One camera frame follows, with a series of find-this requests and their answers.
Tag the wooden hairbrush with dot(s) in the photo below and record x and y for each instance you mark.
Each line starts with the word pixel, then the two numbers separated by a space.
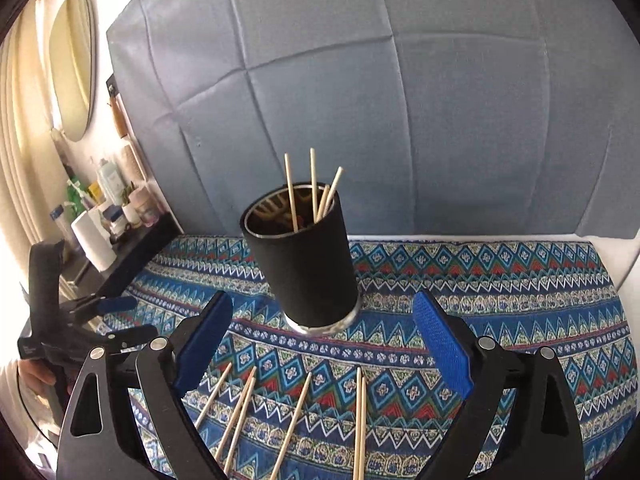
pixel 128 156

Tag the blue capped jar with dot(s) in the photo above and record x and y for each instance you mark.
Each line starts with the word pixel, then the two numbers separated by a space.
pixel 117 220

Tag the blue patterned tablecloth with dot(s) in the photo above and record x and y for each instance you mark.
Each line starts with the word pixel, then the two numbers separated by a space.
pixel 525 294

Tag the green bottle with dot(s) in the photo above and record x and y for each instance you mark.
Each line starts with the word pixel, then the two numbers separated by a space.
pixel 74 197

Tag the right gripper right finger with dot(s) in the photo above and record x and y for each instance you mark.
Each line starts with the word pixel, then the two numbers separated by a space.
pixel 477 369

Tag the pink lidded jar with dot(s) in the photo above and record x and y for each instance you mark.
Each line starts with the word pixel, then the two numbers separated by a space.
pixel 145 204

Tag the oval wall mirror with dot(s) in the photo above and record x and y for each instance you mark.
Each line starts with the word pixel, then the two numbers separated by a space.
pixel 72 56

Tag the wooden chopstick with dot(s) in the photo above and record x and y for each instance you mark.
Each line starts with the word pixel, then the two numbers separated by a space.
pixel 314 183
pixel 363 429
pixel 212 396
pixel 321 211
pixel 333 186
pixel 291 191
pixel 239 424
pixel 355 468
pixel 291 427
pixel 234 416

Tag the white lotion bottle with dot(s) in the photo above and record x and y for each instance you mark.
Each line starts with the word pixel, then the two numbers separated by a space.
pixel 110 181

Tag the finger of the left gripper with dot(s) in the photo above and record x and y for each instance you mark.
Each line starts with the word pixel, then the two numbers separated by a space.
pixel 129 338
pixel 117 304

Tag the wooden chopstick in cup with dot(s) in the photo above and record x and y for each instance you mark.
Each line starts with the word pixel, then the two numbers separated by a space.
pixel 314 183
pixel 291 191
pixel 321 211
pixel 333 186

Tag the person's left hand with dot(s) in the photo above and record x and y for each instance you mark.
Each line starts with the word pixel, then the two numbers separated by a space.
pixel 36 376

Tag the black side shelf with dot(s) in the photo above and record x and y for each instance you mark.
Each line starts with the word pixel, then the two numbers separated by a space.
pixel 132 255

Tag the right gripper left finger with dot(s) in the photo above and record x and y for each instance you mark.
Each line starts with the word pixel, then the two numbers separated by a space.
pixel 168 368

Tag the blue-grey fabric backdrop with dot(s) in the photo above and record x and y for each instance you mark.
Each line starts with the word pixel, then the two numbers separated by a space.
pixel 464 117

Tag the black utensil holder cup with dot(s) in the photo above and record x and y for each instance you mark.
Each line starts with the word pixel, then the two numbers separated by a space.
pixel 306 263

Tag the white paper towel roll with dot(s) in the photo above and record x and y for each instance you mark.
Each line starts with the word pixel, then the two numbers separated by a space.
pixel 96 247

